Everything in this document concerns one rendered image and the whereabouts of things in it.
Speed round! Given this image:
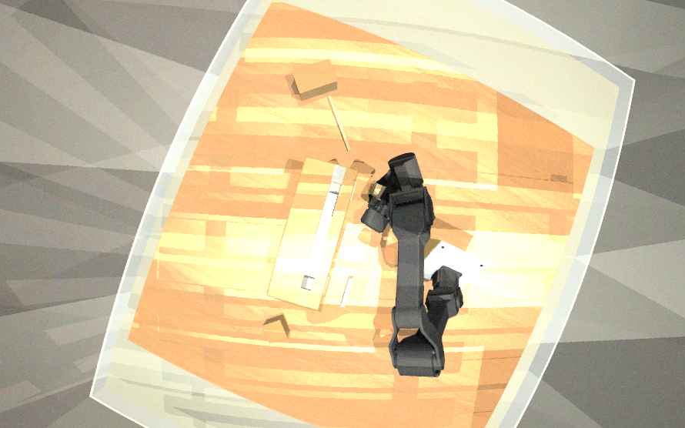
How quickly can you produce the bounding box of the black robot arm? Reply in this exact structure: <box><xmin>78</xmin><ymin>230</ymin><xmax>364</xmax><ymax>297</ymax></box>
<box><xmin>388</xmin><ymin>152</ymin><xmax>463</xmax><ymax>377</ymax></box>

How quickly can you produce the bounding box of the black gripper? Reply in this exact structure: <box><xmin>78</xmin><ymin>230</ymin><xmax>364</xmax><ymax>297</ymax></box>
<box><xmin>360</xmin><ymin>170</ymin><xmax>397</xmax><ymax>233</ymax></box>

